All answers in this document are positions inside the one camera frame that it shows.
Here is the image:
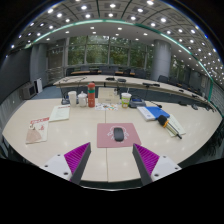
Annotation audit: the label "long curved conference desk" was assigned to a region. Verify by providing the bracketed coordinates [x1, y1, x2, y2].
[53, 73, 214, 111]

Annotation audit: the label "black handheld microphone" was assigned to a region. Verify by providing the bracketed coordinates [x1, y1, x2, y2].
[157, 114, 183, 140]

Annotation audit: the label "dark conference phone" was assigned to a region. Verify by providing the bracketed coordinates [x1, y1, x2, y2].
[128, 97, 147, 109]

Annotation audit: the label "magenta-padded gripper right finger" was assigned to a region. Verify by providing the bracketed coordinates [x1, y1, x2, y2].
[132, 143, 183, 186]

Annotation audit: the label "red and white pamphlet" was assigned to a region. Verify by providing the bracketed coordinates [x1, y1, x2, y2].
[25, 116, 51, 145]

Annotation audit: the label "white booklet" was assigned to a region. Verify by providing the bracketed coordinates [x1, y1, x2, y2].
[48, 104, 71, 123]

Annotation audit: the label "dark office chairs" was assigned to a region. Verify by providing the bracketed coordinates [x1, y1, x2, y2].
[64, 64, 201, 93]

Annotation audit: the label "red thermos bottle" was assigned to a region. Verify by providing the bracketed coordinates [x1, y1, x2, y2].
[87, 82, 97, 108]

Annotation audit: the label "white lidded mug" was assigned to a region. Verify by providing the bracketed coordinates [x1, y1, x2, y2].
[77, 91, 89, 108]

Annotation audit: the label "white floor-standing appliance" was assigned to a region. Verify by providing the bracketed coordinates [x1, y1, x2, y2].
[33, 77, 44, 94]

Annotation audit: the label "pink printed mouse pad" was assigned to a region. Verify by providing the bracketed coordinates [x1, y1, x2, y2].
[96, 122, 142, 149]

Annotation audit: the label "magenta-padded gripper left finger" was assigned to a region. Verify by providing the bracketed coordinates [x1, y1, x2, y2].
[40, 142, 92, 185]

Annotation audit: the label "white paper sheet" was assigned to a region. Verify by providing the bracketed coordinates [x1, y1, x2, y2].
[165, 114, 187, 138]

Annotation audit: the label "ceiling lights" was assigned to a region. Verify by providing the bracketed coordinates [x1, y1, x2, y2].
[8, 0, 224, 78]

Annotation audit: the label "black computer mouse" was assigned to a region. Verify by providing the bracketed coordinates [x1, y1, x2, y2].
[113, 126, 125, 143]

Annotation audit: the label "colourful sticker sheet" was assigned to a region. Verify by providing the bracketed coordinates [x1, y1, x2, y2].
[94, 102, 120, 112]

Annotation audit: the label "green printed paper drink cup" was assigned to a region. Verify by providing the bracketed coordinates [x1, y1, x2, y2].
[120, 92, 133, 109]

